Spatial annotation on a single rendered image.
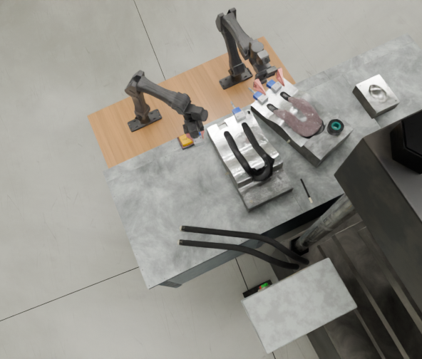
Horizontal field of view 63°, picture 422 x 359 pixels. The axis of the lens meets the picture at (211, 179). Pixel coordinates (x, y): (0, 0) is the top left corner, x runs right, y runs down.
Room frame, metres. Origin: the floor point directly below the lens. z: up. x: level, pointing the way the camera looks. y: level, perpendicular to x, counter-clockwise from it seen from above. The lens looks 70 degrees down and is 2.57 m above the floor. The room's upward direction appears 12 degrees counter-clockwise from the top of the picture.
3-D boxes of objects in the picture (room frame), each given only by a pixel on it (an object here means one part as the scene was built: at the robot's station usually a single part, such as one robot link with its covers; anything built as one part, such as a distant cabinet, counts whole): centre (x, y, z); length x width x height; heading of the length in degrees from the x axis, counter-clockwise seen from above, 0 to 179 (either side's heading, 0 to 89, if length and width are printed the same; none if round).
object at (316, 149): (0.85, -0.55, 0.85); 0.50 x 0.26 x 0.11; 31
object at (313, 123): (0.85, -0.54, 0.90); 0.26 x 0.18 x 0.08; 31
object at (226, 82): (1.22, -0.28, 0.84); 0.20 x 0.07 x 0.08; 104
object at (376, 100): (0.89, -1.00, 0.83); 0.20 x 0.15 x 0.07; 14
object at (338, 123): (0.72, -0.69, 0.93); 0.08 x 0.08 x 0.04
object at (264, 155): (0.70, -0.23, 0.92); 0.35 x 0.16 x 0.09; 14
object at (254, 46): (1.05, -0.32, 1.24); 0.12 x 0.09 x 0.12; 14
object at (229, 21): (1.21, -0.28, 1.17); 0.30 x 0.09 x 0.12; 14
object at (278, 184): (0.68, -0.22, 0.87); 0.50 x 0.26 x 0.14; 14
